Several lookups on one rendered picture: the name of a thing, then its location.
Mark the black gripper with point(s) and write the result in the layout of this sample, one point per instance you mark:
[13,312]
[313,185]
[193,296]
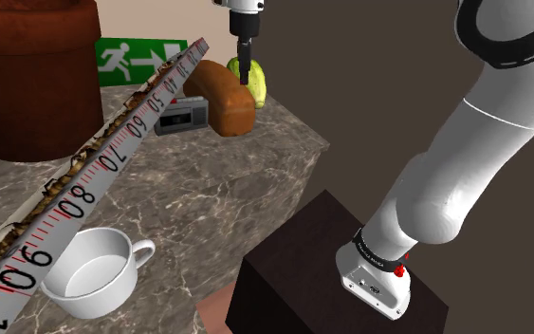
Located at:
[244,23]

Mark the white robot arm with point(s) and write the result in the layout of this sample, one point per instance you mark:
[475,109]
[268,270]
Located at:
[474,152]

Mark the green pear-shaped fruit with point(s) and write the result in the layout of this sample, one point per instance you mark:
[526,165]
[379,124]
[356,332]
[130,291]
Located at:
[258,83]

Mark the brown bread loaf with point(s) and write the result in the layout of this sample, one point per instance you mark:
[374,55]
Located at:
[225,95]

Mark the grey cassette radio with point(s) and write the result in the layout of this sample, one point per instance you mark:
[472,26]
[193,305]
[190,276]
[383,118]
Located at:
[181,116]

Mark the green exit sign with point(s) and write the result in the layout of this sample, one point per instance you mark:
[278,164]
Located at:
[128,62]

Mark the grey measuring ruler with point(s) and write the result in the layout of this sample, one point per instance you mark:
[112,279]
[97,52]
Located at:
[77,185]

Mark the large brown round pot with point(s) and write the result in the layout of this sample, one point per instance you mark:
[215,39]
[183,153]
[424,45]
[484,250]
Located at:
[33,78]

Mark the dark robot stand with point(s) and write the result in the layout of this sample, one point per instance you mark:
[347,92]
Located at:
[303,273]

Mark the white cup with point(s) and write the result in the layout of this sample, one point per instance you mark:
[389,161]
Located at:
[93,275]

